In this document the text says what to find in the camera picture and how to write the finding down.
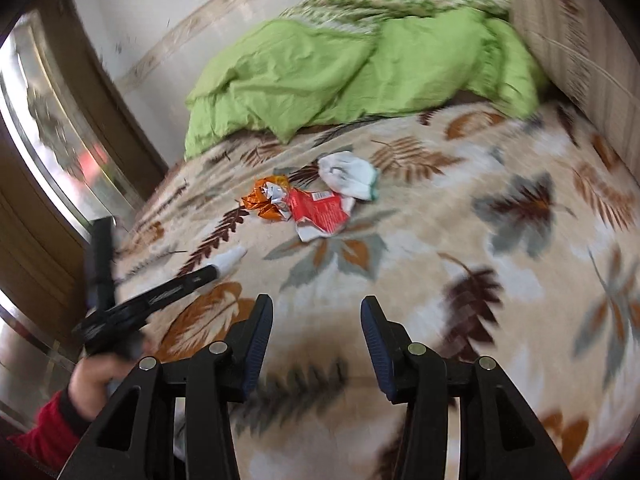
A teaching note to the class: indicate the striped floral headboard cushion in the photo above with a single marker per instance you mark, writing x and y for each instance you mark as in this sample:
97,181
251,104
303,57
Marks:
585,54

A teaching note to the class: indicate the white plastic bottle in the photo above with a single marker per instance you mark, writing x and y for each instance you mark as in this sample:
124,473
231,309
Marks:
225,262

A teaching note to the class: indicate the white crumpled sock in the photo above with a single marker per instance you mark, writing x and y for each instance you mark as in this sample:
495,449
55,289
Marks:
349,175

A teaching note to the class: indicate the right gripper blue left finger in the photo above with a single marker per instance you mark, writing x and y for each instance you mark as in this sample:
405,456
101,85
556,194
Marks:
248,341

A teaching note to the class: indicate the stained glass door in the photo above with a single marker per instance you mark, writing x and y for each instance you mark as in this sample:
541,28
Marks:
53,136

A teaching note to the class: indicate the red torn carton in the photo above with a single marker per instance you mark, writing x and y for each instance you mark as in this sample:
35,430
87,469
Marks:
319,214

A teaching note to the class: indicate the green quilt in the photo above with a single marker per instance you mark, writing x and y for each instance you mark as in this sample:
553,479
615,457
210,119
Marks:
332,62

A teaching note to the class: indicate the left hand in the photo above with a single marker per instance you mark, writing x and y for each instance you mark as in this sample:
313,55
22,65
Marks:
87,389

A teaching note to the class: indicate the orange foil wrapper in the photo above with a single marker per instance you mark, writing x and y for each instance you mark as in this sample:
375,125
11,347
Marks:
269,198

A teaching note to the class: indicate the leaf patterned bed blanket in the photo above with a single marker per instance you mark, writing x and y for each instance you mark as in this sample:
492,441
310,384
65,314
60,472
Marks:
519,240

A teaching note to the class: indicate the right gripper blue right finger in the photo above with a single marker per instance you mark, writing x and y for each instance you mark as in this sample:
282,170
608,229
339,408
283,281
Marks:
387,343

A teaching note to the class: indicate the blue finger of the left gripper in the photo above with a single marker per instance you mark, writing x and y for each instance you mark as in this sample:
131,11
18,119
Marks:
161,296

